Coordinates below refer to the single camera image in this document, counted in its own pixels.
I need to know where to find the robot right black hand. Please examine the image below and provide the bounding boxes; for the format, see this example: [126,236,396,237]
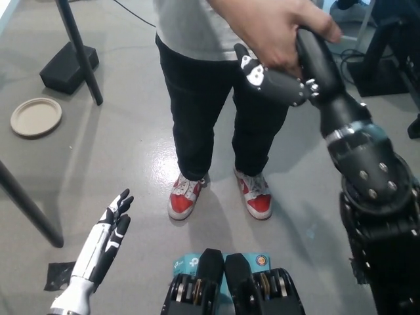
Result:
[233,28,373,140]

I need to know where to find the person's bare right hand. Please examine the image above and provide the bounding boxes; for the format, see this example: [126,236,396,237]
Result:
[209,0,342,78]

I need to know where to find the robot left white black hand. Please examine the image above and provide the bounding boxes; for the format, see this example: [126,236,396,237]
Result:
[70,188,135,293]

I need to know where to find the person grey shirt black trousers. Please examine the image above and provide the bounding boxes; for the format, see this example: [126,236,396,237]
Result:
[154,0,296,181]

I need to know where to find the robot left black torso block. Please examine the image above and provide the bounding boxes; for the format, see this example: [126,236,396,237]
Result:
[162,248,227,315]

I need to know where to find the robot black torso block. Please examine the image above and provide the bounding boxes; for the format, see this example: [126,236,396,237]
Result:
[224,253,306,315]
[162,248,227,315]

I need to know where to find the robot right black torso block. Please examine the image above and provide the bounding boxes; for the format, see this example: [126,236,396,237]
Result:
[224,253,306,315]

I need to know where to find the black tape patch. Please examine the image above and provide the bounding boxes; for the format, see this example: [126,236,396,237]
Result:
[43,261,77,292]

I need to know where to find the black stand with base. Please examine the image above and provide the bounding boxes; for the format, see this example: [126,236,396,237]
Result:
[346,19,411,98]

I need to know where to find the grey sneaker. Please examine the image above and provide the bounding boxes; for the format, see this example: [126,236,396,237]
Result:
[329,0,361,20]

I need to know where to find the thick black table leg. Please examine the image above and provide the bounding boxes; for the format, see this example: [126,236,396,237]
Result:
[0,159,65,249]

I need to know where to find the teal TP-Link box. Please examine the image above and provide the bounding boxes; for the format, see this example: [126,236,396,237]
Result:
[173,252,273,315]

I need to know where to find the red white right sneaker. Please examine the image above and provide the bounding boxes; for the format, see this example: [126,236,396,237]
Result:
[167,173,207,221]

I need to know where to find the red white sneaker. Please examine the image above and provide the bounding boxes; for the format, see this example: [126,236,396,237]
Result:
[167,173,207,221]
[233,167,273,221]

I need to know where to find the black equipment foot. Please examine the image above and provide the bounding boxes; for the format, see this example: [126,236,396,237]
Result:
[407,113,420,140]

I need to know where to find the red white left sneaker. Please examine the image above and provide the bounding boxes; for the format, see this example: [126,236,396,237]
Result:
[233,167,273,221]

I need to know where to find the beige paper plate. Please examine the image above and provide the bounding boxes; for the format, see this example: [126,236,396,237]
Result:
[9,97,63,138]

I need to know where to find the black foam block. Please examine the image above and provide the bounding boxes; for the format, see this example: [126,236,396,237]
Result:
[39,41,100,96]

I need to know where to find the thin black table leg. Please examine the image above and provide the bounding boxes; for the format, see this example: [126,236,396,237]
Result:
[54,0,104,106]

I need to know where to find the black looped floor cable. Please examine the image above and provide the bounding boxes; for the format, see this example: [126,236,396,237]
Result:
[339,49,365,87]

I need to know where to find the white table frame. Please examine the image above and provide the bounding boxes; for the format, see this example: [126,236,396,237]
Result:
[337,0,377,43]

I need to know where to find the black equipment frame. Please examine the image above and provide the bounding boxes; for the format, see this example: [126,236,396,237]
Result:
[393,19,420,109]

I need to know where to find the thin black cable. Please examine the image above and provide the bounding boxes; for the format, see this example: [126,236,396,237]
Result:
[111,0,158,28]

